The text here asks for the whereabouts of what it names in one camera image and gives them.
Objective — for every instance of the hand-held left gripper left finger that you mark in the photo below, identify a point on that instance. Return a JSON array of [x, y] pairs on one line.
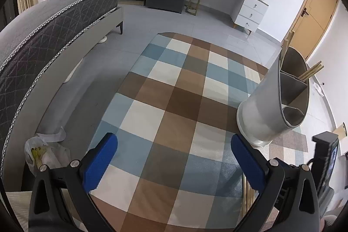
[[100, 164]]

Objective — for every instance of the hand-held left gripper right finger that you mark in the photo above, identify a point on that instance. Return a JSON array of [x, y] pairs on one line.
[[250, 164]]

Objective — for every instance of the pile of wooden chopsticks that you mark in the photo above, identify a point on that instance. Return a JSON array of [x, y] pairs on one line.
[[248, 202]]

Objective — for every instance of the white grey utensil holder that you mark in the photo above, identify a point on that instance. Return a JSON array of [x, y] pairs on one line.
[[261, 117]]

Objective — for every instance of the beige paper sheet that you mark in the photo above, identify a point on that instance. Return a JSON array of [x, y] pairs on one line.
[[341, 129]]

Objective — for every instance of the white plastic bag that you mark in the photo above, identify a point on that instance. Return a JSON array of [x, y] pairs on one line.
[[51, 156]]

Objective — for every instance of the white crumpled scrap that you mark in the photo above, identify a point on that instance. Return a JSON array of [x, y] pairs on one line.
[[318, 88]]

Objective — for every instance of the checkered blue brown rug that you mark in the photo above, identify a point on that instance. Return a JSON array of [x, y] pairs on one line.
[[176, 112]]

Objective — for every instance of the cream woven cushion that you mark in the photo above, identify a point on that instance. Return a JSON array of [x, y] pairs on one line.
[[19, 210]]

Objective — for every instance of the dark grey quilted mattress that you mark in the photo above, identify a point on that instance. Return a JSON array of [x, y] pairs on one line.
[[54, 36]]

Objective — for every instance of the wooden door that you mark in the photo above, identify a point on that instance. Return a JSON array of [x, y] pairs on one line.
[[315, 9]]

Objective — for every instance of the light grey bed frame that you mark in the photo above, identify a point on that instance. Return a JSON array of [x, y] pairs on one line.
[[54, 93]]

